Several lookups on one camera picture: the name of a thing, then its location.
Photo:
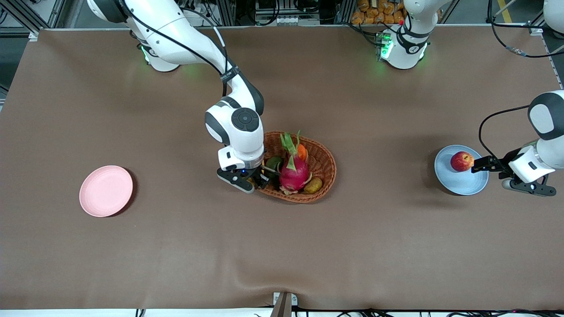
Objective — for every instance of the pile of orange objects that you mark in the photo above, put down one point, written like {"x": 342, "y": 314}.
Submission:
{"x": 374, "y": 12}

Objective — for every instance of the brown woven wicker basket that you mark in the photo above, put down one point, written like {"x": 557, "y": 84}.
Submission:
{"x": 321, "y": 167}

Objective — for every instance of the pink round plate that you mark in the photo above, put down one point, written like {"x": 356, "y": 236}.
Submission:
{"x": 105, "y": 191}

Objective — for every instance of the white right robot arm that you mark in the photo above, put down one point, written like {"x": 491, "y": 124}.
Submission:
{"x": 185, "y": 39}

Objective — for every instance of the brown table cover mat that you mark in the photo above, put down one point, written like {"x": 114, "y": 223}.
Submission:
{"x": 282, "y": 246}

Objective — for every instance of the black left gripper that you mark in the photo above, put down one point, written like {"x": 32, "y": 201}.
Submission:
{"x": 502, "y": 164}

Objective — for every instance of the white power strip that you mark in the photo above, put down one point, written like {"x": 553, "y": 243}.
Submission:
{"x": 196, "y": 16}

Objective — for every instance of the grey equipment box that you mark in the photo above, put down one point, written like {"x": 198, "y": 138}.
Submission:
{"x": 280, "y": 11}

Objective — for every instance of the small orange fruit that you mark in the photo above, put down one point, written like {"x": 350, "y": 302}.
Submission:
{"x": 302, "y": 152}

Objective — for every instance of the light blue round plate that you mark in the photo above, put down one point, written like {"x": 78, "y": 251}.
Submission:
{"x": 462, "y": 182}

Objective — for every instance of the olive yellow pear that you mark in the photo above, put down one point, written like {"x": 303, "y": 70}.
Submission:
{"x": 313, "y": 185}

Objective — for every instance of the red yellow apple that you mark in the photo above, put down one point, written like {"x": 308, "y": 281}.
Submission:
{"x": 461, "y": 161}

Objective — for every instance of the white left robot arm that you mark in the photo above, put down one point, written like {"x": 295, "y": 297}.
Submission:
{"x": 407, "y": 46}

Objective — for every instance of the dark green mango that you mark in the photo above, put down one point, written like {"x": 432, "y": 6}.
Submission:
{"x": 273, "y": 164}

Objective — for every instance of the metal table clamp bracket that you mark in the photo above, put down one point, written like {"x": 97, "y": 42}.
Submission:
{"x": 284, "y": 304}

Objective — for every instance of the magenta dragon fruit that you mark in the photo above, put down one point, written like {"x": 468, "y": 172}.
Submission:
{"x": 293, "y": 174}

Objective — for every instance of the aluminium frame profile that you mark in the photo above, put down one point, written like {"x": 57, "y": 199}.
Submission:
{"x": 26, "y": 13}
{"x": 539, "y": 27}

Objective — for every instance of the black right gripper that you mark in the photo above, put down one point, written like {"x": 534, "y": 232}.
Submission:
{"x": 260, "y": 178}

